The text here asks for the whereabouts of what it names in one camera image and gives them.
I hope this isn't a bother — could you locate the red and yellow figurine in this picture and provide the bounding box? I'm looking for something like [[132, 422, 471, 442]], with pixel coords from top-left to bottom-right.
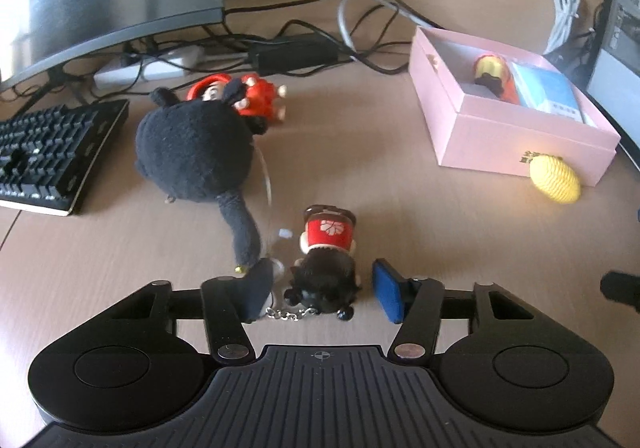
[[472, 53, 522, 105]]

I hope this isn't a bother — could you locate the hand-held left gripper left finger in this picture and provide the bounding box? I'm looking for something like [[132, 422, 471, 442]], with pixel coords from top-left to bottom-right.
[[107, 261, 276, 365]]

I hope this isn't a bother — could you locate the grey cable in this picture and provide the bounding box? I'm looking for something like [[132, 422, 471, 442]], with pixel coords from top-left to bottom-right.
[[337, 0, 451, 54]]

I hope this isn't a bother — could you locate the black power adapter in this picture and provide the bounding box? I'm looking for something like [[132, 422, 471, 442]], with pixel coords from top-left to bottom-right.
[[247, 33, 339, 72]]

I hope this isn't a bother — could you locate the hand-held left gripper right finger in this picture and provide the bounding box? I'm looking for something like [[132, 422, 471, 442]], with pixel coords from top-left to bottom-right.
[[371, 258, 537, 362]]

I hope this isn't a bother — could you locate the white power strip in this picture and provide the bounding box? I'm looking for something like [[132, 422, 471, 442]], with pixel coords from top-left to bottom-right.
[[92, 46, 207, 90]]

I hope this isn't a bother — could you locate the pink cardboard box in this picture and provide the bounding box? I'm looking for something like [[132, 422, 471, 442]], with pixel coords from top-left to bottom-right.
[[409, 25, 622, 187]]

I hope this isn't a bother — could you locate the black plush toy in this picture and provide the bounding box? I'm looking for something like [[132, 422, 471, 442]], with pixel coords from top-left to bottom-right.
[[135, 87, 276, 276]]

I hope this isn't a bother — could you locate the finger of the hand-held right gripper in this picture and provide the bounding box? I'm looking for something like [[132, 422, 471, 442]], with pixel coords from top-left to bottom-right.
[[600, 271, 640, 315]]

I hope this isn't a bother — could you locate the wooden desktop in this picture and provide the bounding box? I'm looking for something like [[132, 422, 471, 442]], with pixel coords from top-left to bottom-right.
[[0, 3, 640, 369]]

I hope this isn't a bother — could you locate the black keyboard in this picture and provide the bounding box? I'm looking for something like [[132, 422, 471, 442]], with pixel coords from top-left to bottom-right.
[[0, 98, 131, 217]]

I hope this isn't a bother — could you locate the blue and white carton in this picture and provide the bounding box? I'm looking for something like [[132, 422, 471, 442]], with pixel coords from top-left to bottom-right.
[[510, 61, 598, 127]]

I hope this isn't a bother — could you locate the keychain figurine with red shirt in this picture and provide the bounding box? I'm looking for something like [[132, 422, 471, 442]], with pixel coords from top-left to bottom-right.
[[265, 205, 363, 324]]

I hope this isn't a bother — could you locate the yellow knitted charm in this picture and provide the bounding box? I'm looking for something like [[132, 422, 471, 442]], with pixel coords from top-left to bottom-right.
[[520, 151, 582, 204]]

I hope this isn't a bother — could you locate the computer case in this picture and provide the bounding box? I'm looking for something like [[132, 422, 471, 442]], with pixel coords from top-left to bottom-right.
[[585, 0, 640, 164]]

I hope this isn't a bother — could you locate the red figurine with ring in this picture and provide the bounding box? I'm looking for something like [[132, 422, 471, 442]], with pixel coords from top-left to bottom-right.
[[186, 72, 289, 125]]

